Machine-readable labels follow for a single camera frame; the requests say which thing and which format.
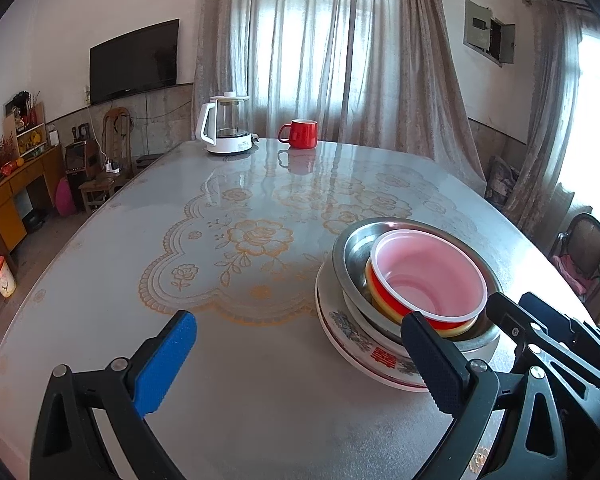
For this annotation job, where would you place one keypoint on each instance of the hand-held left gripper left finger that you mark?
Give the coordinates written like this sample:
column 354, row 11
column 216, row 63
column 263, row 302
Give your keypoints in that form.
column 165, row 360

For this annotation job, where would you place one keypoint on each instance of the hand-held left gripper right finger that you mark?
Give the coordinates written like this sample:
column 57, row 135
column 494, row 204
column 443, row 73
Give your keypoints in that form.
column 430, row 360

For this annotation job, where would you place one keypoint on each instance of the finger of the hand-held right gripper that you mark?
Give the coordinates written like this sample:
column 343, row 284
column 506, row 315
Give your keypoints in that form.
column 515, row 322
column 570, row 327

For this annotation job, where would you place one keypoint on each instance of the yellow plastic bowl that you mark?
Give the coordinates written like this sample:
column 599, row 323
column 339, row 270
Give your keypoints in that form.
column 452, row 330

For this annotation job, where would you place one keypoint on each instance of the white plate with rose print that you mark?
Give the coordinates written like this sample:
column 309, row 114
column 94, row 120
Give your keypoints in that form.
column 375, row 334

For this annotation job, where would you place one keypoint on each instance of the white plate with dragon print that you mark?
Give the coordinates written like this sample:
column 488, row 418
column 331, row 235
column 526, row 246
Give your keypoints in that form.
column 360, row 355

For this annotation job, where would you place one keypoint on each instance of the red plastic bowl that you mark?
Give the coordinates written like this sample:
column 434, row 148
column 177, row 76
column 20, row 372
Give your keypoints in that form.
column 420, row 270

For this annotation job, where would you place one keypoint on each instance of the stainless steel bowl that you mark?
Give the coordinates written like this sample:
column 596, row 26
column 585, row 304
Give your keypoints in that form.
column 355, row 255

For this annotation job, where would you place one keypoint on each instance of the pink cushion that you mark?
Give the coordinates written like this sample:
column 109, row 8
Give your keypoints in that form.
column 575, row 272

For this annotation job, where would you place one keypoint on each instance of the dark round-back armchair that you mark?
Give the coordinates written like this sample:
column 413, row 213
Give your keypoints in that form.
column 587, row 232

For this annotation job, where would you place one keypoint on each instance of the printed sack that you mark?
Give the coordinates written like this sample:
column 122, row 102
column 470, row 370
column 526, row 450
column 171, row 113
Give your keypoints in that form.
column 500, row 180

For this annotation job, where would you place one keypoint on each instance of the white red trash bin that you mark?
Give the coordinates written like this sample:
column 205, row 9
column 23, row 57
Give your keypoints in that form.
column 2, row 280

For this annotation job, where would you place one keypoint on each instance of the wooden chair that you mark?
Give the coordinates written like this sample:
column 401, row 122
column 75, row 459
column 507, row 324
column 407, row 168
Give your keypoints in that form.
column 97, row 187

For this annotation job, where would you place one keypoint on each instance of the pink bag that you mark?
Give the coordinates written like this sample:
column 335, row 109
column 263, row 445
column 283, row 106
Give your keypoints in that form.
column 65, row 200

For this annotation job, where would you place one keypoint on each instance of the narrow beige lace curtain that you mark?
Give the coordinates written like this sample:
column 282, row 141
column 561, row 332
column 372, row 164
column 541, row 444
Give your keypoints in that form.
column 545, row 135

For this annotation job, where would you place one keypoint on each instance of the white power strip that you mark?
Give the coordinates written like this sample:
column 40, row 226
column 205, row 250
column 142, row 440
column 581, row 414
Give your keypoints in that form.
column 113, row 167

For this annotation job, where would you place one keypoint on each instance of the dark low bench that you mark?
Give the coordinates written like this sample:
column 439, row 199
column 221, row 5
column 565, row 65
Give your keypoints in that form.
column 147, row 160

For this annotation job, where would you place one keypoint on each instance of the yellow wooden desk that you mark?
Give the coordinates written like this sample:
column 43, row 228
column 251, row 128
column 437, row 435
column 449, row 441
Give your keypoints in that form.
column 5, row 210

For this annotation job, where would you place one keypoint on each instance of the dark speaker box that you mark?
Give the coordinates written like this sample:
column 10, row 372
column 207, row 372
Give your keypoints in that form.
column 75, row 160

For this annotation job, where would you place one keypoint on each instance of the white glass electric kettle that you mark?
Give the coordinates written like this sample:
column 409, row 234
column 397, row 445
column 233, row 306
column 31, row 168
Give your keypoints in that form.
column 230, row 145

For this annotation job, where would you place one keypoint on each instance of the white power plug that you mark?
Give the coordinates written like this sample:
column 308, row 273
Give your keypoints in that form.
column 254, row 140

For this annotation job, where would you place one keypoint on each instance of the small yellow display shelf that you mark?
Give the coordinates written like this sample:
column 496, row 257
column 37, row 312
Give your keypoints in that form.
column 30, row 142

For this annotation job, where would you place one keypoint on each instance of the red mug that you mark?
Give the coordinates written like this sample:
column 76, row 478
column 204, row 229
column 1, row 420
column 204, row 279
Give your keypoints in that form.
column 302, row 135

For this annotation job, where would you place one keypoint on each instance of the black flat television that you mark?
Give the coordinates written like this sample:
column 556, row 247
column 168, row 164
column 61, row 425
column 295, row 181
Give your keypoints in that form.
column 130, row 65

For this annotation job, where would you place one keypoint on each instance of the wide beige lace curtain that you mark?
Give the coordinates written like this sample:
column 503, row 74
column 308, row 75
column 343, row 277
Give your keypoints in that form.
column 355, row 60

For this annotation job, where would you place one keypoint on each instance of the curtain rod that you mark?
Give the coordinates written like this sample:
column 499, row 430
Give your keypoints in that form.
column 555, row 2

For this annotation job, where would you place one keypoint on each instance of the grey wall electrical box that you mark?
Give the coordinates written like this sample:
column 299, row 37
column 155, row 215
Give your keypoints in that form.
column 477, row 30

